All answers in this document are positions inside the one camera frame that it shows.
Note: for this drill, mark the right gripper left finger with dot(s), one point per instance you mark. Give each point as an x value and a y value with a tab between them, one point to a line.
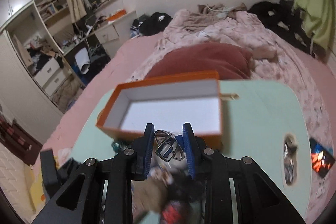
102	189

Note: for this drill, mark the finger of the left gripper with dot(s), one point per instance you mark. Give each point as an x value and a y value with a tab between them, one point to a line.
49	171

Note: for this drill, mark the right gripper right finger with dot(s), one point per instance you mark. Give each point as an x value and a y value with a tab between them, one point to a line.
235	187

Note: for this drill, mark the brown fur pompom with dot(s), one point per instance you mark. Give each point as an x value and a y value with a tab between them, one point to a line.
149	195

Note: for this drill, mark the black lace-trimmed garment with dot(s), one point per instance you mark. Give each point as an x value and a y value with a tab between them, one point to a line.
184	188

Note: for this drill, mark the orange cardboard box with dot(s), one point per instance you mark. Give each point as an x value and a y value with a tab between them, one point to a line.
168	103

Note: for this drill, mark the crumpled foil wrapper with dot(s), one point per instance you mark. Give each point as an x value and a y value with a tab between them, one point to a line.
289	162

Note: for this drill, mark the smartphone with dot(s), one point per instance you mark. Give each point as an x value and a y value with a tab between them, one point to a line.
321	160

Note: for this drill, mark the white wardrobe shelving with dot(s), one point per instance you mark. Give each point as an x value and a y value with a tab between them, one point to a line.
37	82

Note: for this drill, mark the white rolled paper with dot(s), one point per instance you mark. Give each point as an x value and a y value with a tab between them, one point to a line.
83	61

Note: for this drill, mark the red cushion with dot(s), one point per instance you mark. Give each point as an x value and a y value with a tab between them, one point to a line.
229	61

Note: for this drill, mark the pink floral duvet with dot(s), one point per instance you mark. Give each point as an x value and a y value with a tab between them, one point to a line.
247	32

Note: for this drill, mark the white bedside drawer cabinet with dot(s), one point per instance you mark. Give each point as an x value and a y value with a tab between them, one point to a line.
114	35

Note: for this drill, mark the black clothes pile left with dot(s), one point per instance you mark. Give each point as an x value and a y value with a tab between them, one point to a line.
150	25

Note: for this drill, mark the black clothes pile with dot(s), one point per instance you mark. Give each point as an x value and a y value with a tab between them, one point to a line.
285	21
150	25

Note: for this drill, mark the orange tissue box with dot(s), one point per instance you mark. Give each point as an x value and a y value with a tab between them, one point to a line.
116	15

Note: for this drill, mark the black clothes pile right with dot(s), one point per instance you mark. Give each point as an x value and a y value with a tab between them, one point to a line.
285	21

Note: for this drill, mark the beige knitted blanket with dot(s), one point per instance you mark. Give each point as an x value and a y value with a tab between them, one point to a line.
209	15

